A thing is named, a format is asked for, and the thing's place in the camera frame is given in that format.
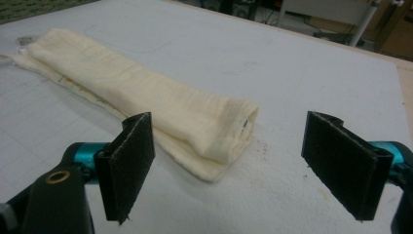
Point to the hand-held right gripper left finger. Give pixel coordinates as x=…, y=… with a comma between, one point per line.
x=128, y=172

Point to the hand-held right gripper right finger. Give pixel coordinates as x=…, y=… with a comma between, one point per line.
x=344, y=165

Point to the cream towel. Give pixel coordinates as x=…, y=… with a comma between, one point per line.
x=136, y=100

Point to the wooden cabinet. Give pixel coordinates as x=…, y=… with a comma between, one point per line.
x=396, y=31

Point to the white table frame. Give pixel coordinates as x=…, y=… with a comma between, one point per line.
x=337, y=16

